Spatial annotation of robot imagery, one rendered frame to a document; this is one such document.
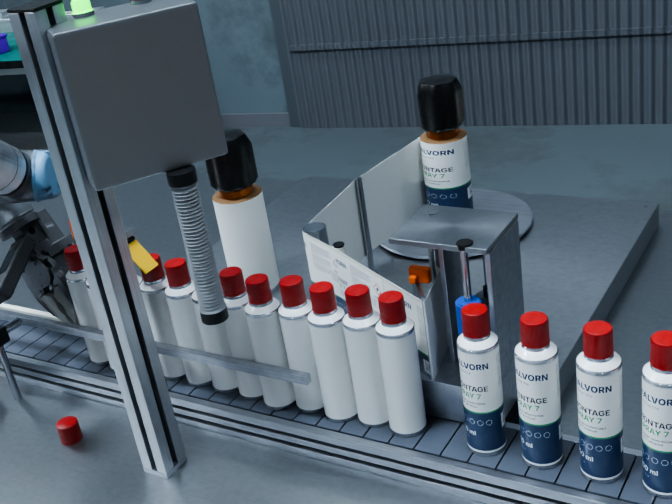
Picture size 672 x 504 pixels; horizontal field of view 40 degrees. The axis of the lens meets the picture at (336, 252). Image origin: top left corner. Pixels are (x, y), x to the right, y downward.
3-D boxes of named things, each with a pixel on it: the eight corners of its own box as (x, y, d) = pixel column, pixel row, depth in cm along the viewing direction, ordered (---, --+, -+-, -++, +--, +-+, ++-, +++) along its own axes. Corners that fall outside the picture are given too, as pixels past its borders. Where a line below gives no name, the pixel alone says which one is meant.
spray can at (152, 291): (200, 363, 151) (172, 250, 142) (184, 382, 146) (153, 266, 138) (173, 360, 153) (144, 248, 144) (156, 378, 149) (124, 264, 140)
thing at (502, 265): (531, 376, 134) (521, 213, 122) (498, 430, 124) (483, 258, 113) (442, 360, 141) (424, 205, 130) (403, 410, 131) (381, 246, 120)
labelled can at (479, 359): (513, 436, 123) (502, 301, 114) (498, 460, 119) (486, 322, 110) (476, 428, 126) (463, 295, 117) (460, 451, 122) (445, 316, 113)
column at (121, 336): (187, 459, 137) (62, -2, 108) (167, 479, 133) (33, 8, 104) (163, 453, 139) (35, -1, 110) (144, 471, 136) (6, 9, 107)
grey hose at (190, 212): (234, 313, 123) (200, 165, 114) (218, 327, 121) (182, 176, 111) (212, 309, 125) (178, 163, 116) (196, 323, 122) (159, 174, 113)
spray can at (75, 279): (128, 350, 158) (96, 242, 149) (108, 367, 154) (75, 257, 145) (104, 346, 160) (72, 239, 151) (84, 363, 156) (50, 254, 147)
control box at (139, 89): (230, 154, 116) (197, 0, 108) (95, 193, 111) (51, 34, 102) (205, 134, 125) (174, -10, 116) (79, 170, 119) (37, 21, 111)
